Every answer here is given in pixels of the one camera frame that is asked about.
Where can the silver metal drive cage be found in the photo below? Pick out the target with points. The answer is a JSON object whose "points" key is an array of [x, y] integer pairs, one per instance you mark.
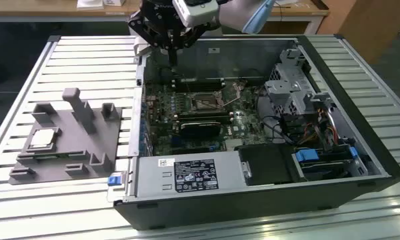
{"points": [[280, 92]]}

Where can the silver chipset heatsink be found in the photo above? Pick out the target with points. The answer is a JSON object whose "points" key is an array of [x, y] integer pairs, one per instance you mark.
{"points": [[233, 145]]}

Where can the silver power supply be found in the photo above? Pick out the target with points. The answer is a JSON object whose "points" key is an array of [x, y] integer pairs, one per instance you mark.
{"points": [[153, 175]]}

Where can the black graphics card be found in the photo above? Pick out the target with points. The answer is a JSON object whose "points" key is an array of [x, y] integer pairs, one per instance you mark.
{"points": [[200, 130]]}

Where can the wooden cabinet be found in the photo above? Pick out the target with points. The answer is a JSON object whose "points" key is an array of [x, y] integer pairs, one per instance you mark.
{"points": [[380, 25]]}

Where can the white cardboard box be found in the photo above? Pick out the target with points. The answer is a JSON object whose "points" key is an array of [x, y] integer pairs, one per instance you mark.
{"points": [[89, 5]]}

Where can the CPU socket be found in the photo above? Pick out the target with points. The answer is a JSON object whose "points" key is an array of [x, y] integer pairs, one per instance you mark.
{"points": [[202, 103]]}

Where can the blue disk carrier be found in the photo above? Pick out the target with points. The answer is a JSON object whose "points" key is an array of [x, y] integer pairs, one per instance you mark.
{"points": [[306, 156]]}

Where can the black expansion slot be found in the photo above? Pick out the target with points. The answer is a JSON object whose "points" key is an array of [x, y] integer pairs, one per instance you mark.
{"points": [[193, 150]]}

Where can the blue case latch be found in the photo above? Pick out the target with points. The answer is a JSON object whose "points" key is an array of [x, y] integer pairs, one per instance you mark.
{"points": [[113, 181]]}

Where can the black RAM slot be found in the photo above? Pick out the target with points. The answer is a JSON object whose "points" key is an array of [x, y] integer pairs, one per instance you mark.
{"points": [[202, 87], [202, 115], [209, 80]]}

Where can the silver square CPU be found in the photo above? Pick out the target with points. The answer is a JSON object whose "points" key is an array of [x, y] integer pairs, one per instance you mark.
{"points": [[42, 138]]}

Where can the green motherboard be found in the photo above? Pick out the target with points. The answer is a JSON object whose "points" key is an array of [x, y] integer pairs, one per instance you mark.
{"points": [[249, 125]]}

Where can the grey plastic parts rack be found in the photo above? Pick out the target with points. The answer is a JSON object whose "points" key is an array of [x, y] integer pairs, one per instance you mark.
{"points": [[75, 147]]}

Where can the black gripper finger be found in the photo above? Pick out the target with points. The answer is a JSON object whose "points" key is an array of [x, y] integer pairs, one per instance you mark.
{"points": [[142, 27], [193, 35]]}

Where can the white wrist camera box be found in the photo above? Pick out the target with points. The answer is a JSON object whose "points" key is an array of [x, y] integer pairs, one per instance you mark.
{"points": [[200, 15]]}

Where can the black open PC case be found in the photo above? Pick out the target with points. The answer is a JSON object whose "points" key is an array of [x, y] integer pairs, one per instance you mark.
{"points": [[220, 215]]}

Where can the green RAM stick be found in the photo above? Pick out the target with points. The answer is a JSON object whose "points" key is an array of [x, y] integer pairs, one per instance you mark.
{"points": [[46, 156]]}

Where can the wooden desk white frame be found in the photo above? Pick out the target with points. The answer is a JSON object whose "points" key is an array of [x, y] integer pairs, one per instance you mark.
{"points": [[19, 10]]}

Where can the blue plastic clip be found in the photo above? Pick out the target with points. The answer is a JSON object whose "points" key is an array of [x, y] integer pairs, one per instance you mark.
{"points": [[352, 153]]}

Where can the white box dark print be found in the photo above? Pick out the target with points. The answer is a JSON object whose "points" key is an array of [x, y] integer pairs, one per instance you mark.
{"points": [[114, 2]]}

